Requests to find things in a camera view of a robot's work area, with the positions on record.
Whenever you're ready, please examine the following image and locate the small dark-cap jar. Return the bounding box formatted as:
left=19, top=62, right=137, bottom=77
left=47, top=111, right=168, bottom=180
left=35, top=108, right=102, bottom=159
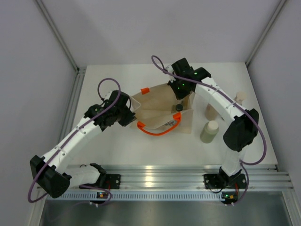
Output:
left=175, top=104, right=183, bottom=112

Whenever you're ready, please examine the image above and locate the canvas bag with orange handles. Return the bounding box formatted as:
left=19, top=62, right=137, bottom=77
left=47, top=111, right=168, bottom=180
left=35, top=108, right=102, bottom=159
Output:
left=130, top=83, right=195, bottom=136

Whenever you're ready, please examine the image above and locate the beige pump bottle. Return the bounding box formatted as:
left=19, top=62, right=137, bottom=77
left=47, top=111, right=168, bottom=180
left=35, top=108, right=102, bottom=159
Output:
left=205, top=104, right=218, bottom=121

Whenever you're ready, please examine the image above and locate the light green round-cap bottle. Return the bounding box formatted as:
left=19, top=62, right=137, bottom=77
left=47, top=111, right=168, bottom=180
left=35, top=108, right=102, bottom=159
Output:
left=200, top=121, right=219, bottom=144

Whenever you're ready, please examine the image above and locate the grey-green pump bottle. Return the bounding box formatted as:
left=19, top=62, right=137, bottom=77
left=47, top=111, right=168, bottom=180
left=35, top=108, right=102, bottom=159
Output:
left=234, top=91, right=247, bottom=105

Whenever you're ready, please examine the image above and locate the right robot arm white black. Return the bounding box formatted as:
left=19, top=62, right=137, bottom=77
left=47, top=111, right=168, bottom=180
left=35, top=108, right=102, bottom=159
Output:
left=164, top=58, right=259, bottom=188

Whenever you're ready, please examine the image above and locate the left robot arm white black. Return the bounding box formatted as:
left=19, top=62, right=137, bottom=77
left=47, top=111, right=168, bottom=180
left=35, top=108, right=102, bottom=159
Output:
left=30, top=90, right=135, bottom=198

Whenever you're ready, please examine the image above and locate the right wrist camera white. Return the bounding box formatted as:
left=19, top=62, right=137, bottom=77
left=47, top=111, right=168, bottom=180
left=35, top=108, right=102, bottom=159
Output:
left=164, top=65, right=174, bottom=74

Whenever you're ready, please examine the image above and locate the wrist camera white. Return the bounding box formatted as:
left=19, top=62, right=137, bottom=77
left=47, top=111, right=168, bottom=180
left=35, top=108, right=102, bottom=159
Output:
left=164, top=65, right=174, bottom=74
left=101, top=90, right=113, bottom=101

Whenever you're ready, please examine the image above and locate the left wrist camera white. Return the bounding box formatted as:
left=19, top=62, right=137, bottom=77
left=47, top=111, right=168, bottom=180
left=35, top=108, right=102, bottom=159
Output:
left=101, top=90, right=113, bottom=101

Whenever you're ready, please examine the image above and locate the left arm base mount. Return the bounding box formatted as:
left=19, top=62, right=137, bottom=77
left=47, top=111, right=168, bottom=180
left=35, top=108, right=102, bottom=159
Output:
left=102, top=174, right=121, bottom=190

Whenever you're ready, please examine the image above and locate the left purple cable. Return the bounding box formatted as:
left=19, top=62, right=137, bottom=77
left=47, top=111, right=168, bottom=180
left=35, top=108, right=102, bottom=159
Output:
left=28, top=78, right=122, bottom=203

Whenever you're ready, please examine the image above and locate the slotted cable duct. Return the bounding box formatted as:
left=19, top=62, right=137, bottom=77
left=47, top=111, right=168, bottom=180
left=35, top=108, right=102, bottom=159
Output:
left=60, top=191, right=225, bottom=201

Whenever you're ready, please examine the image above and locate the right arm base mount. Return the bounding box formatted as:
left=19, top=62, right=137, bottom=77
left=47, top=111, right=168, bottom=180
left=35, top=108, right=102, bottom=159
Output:
left=204, top=174, right=247, bottom=190

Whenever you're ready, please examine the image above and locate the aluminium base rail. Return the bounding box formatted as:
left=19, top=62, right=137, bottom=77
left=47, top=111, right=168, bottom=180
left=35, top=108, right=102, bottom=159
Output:
left=103, top=165, right=293, bottom=191

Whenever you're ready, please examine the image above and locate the right frame post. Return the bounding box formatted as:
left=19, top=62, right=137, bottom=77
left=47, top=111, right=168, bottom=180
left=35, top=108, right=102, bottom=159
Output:
left=245, top=0, right=289, bottom=68

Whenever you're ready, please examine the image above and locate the frame post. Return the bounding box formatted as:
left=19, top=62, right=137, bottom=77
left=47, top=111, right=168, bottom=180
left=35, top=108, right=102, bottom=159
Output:
left=245, top=0, right=289, bottom=68
left=33, top=0, right=79, bottom=72

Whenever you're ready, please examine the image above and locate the left frame post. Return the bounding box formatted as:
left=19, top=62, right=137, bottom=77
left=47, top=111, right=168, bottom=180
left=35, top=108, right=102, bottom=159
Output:
left=33, top=0, right=79, bottom=72

